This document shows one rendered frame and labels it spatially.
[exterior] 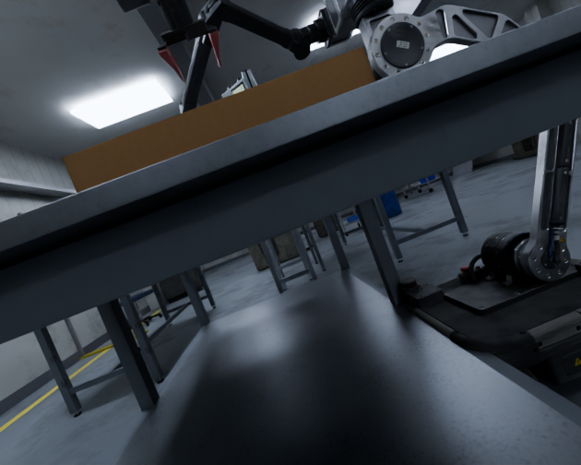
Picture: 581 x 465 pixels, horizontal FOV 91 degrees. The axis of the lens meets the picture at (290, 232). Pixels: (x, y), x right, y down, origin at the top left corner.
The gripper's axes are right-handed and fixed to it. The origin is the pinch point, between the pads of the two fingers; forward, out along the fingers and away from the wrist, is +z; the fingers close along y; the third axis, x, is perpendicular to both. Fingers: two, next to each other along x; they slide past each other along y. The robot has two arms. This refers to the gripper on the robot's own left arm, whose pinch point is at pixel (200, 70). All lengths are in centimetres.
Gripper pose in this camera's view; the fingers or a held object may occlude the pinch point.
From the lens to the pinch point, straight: 83.0
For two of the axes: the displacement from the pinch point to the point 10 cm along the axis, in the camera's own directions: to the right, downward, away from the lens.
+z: 2.5, 7.0, 6.7
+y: -9.2, 3.8, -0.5
